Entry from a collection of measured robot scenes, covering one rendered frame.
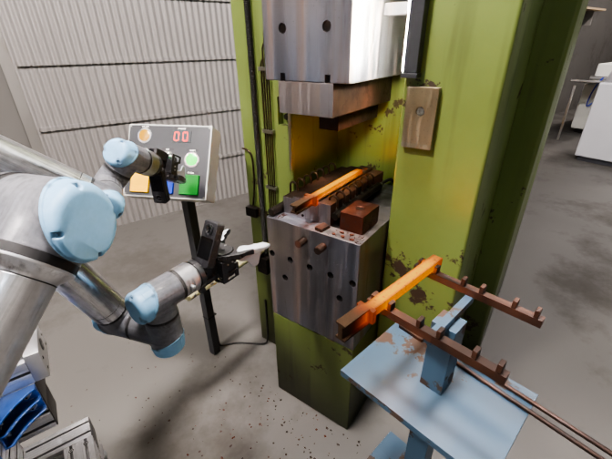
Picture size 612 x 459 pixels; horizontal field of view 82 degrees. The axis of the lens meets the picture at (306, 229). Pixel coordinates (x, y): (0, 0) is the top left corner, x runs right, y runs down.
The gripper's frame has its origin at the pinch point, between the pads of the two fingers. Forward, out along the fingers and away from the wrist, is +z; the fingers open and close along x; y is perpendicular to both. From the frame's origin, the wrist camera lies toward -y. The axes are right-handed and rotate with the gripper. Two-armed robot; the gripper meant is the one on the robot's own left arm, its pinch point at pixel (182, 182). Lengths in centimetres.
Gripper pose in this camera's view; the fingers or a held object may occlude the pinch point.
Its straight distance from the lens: 133.9
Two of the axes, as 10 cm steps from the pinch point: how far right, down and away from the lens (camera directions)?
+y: 0.8, -10.0, 0.3
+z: 1.6, 0.4, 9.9
